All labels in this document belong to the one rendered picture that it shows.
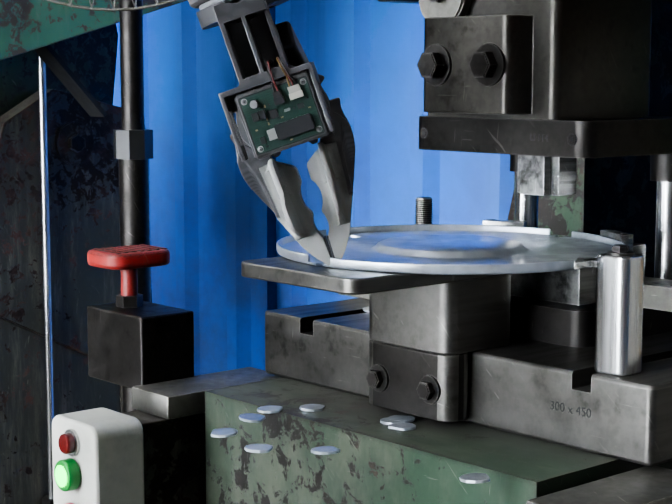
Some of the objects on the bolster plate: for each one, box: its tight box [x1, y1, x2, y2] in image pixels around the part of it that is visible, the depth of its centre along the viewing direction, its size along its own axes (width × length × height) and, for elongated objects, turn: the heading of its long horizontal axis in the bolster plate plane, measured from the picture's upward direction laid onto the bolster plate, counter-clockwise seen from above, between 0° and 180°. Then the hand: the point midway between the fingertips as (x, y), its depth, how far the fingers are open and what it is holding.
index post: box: [594, 244, 645, 376], centre depth 109 cm, size 3×3×10 cm
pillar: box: [654, 181, 672, 280], centre depth 128 cm, size 2×2×14 cm
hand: (330, 247), depth 112 cm, fingers closed
